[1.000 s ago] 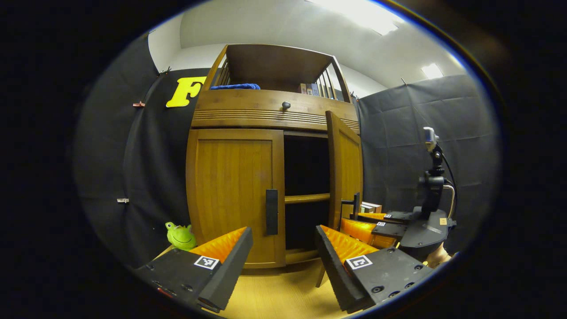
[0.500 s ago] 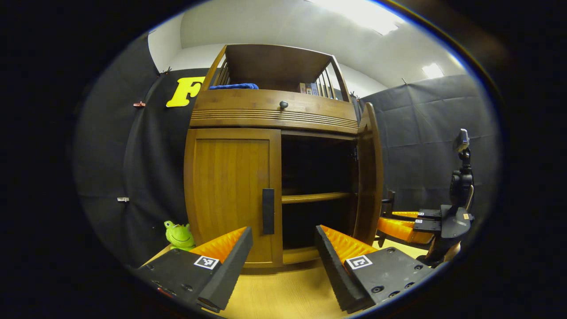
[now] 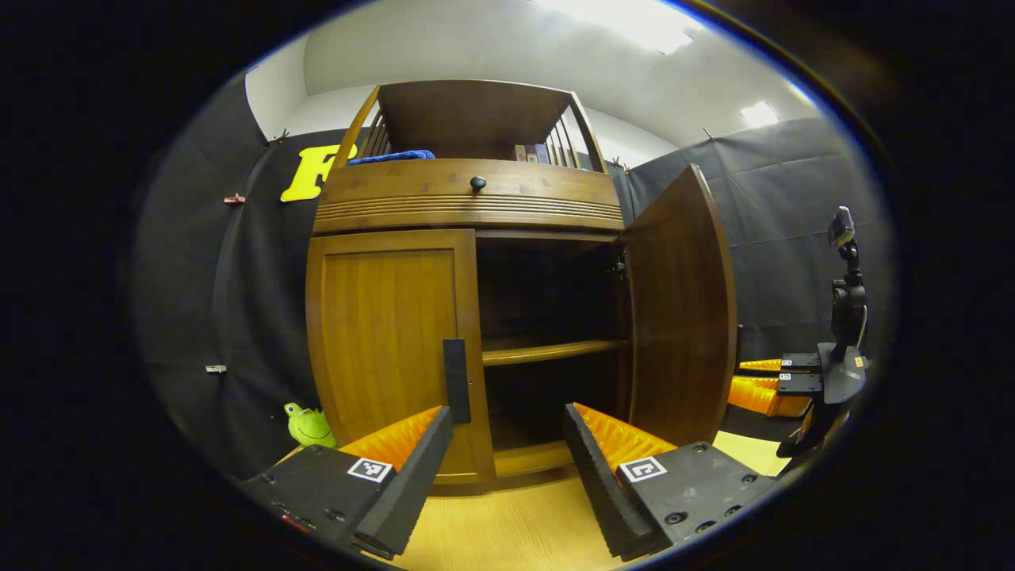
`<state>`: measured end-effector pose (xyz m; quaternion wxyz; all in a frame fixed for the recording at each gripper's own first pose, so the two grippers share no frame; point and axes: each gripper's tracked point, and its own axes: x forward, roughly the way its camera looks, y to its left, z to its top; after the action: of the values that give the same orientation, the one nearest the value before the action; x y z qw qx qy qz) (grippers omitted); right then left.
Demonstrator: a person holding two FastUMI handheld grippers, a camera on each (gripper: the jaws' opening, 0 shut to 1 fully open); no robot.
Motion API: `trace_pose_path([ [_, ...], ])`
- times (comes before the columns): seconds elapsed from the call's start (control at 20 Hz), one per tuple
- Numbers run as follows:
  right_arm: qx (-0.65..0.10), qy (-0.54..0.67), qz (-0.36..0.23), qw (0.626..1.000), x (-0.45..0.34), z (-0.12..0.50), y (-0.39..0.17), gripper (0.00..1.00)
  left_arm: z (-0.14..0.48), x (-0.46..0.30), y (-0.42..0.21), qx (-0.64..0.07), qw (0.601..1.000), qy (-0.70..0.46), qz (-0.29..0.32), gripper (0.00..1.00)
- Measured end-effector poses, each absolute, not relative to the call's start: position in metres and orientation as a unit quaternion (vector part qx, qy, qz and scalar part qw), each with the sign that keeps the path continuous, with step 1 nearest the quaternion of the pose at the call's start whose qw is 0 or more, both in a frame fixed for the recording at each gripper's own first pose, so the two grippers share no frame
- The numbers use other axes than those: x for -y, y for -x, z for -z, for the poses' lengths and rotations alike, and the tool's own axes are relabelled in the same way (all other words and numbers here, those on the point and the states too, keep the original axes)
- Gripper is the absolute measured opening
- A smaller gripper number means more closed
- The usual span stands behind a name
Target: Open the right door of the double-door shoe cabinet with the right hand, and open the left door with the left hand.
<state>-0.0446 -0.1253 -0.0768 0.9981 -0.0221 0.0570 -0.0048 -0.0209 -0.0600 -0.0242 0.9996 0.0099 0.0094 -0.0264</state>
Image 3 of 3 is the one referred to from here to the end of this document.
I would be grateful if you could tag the wooden inner cabinet shelf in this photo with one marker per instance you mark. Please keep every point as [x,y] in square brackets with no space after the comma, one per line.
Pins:
[547,352]

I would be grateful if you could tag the small ceiling light panel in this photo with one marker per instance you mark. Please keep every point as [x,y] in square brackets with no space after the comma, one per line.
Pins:
[760,114]

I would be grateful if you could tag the wooden double-door shoe cabinet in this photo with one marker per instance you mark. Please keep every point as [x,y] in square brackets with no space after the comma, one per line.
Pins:
[476,115]

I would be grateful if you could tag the blue cloth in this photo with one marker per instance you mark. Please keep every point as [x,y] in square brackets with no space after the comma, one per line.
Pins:
[392,156]

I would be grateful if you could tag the wooden shoe cabinet door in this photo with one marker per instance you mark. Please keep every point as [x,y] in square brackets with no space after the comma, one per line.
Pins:
[682,317]
[388,341]

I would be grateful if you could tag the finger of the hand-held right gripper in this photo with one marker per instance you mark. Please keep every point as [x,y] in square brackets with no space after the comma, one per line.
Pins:
[761,395]
[797,362]

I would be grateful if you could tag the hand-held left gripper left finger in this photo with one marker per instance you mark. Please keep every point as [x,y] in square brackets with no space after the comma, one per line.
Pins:
[412,476]

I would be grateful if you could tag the wooden drawer with black knob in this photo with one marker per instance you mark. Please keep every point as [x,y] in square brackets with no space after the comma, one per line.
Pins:
[412,190]

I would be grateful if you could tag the row of small books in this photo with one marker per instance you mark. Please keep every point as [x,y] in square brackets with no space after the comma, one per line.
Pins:
[531,154]

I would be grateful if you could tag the small dark clip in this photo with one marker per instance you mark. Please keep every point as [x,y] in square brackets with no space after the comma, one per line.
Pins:
[279,137]

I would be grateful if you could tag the large ceiling light panel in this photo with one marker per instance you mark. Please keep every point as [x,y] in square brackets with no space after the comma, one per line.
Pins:
[626,20]

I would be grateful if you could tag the black backdrop cloth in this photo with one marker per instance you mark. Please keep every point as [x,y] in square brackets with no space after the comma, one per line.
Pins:
[230,301]

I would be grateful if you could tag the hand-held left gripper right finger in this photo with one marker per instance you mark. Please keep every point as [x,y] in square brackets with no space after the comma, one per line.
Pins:
[595,476]

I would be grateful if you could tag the green frog plush toy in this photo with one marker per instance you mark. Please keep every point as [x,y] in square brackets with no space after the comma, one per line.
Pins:
[309,428]

